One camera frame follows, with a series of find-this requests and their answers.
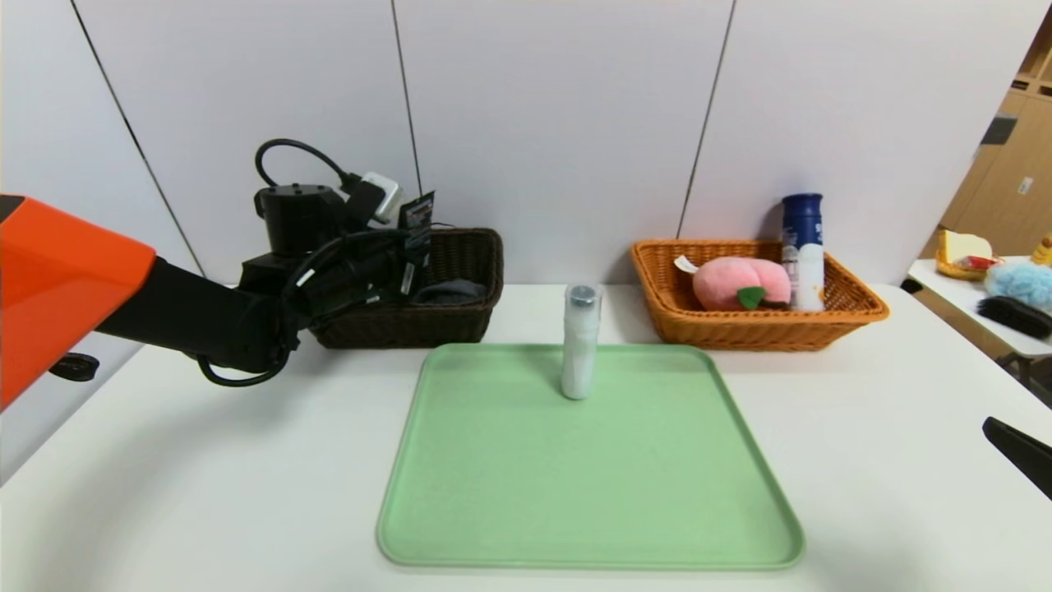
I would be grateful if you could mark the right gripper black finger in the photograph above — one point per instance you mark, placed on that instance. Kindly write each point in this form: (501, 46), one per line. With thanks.
(1023, 452)

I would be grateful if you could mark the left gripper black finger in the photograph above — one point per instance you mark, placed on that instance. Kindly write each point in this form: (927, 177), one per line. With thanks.
(422, 267)

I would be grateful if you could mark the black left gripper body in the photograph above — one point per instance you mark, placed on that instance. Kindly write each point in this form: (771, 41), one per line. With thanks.
(417, 233)

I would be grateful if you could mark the dark grey towel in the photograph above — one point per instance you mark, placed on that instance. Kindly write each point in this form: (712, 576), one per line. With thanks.
(452, 292)

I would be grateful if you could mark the small white bottle silver cap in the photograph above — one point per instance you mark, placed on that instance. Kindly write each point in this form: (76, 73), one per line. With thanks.
(579, 353)

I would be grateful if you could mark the white bottle with blue cap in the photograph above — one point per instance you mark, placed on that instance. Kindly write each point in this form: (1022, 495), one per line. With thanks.
(801, 238)

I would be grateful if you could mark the pink plush peach toy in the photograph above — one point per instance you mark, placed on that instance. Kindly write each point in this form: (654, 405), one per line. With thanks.
(731, 284)

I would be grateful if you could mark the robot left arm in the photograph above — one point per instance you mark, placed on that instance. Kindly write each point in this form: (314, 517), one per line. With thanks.
(66, 279)

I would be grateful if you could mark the dark brown wicker basket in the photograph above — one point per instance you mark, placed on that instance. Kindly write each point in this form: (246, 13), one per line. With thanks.
(460, 321)

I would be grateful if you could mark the orange wicker basket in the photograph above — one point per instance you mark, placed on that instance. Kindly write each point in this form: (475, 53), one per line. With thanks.
(822, 325)

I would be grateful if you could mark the black brush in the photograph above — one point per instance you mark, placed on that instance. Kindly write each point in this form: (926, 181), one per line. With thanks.
(1015, 319)

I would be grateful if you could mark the light blue fluffy sponge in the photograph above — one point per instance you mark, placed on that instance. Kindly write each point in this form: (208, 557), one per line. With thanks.
(1023, 284)

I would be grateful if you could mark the white side table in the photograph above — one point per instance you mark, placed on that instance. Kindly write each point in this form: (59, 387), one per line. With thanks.
(953, 296)

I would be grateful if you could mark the small yellow toy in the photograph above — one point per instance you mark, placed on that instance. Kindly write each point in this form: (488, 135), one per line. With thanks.
(1045, 248)

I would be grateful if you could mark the yellow bowl with snacks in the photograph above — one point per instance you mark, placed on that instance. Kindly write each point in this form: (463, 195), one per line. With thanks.
(960, 251)

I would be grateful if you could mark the light wooden cabinet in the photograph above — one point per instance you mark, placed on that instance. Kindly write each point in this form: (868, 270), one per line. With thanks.
(1007, 189)

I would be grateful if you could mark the light green plastic tray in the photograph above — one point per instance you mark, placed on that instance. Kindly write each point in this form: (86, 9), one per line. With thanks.
(592, 493)

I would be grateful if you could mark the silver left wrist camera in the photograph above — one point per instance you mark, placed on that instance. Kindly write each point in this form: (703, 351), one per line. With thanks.
(385, 197)

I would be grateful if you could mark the black table leg frame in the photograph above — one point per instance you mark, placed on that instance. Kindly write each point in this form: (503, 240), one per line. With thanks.
(1031, 374)

